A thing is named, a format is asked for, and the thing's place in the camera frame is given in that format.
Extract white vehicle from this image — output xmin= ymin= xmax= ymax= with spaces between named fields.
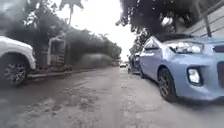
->
xmin=119 ymin=61 xmax=128 ymax=69

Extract row of trees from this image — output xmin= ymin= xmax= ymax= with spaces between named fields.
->
xmin=0 ymin=0 xmax=123 ymax=63

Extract dark overhanging trees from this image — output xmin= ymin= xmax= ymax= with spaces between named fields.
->
xmin=115 ymin=0 xmax=224 ymax=56

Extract grey concrete road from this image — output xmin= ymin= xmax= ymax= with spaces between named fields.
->
xmin=0 ymin=66 xmax=224 ymax=128

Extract dark car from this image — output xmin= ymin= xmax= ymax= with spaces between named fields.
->
xmin=127 ymin=52 xmax=143 ymax=75

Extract white car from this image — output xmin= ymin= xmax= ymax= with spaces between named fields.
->
xmin=0 ymin=35 xmax=38 ymax=88

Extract light blue car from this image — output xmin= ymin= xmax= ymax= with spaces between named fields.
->
xmin=138 ymin=33 xmax=224 ymax=104

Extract wall with gate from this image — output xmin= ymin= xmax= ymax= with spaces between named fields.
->
xmin=33 ymin=34 xmax=116 ymax=71

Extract grey building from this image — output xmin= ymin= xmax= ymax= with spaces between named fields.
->
xmin=181 ymin=0 xmax=224 ymax=38

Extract palm tree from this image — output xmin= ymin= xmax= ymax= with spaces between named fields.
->
xmin=59 ymin=0 xmax=85 ymax=28

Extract concrete kerb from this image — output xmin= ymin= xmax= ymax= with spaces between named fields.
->
xmin=27 ymin=68 xmax=98 ymax=81

